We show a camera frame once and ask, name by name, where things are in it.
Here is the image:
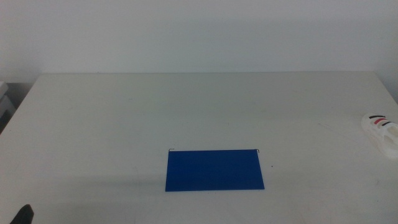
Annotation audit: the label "white shoe black red straps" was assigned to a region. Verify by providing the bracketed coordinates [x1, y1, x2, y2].
[361, 113, 398, 161]

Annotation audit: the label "blue rectangular mat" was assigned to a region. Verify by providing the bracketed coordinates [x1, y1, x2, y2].
[165, 148, 266, 192]

